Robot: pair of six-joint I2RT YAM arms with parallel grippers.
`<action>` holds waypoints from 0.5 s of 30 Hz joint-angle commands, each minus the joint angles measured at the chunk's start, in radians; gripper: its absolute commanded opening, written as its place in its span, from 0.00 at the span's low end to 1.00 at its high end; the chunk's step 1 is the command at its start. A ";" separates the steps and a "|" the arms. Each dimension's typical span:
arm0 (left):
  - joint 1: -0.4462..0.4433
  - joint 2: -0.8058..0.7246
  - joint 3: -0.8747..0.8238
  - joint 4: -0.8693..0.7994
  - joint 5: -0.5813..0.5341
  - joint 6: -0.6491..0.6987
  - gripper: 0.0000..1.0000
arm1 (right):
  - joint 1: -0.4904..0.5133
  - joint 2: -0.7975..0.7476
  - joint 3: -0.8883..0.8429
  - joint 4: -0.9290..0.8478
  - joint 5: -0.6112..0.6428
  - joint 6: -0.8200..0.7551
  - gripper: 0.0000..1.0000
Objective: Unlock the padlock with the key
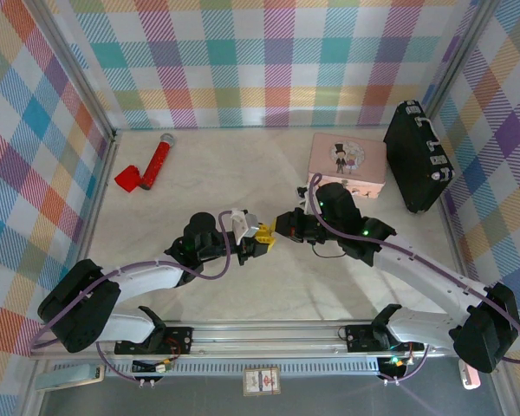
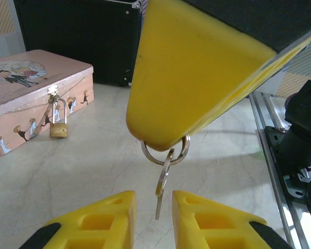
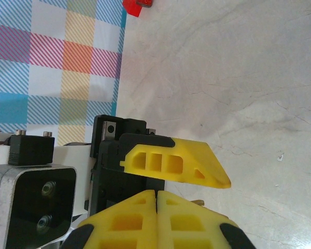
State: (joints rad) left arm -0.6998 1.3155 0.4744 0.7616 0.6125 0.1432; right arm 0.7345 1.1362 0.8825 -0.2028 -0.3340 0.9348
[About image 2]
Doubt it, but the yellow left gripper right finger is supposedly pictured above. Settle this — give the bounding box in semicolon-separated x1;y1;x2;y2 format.
172;190;295;249

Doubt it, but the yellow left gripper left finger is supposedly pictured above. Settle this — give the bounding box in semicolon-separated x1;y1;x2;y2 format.
15;190;137;249

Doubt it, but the small silver key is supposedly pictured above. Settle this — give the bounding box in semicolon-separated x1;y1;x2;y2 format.
154;148;176;220

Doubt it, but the silver key ring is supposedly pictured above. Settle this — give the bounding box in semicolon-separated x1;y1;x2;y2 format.
141;133;191;164

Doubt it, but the pink cartoon tin box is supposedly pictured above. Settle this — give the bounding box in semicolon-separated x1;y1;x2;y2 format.
0;49;94;157

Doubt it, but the black hard case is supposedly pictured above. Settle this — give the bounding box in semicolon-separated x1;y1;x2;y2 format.
12;0;149;88

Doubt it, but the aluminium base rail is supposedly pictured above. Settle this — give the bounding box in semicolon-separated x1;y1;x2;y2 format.
248;91;305;249

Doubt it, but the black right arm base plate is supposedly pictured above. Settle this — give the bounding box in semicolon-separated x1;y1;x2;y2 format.
264;126;311;208

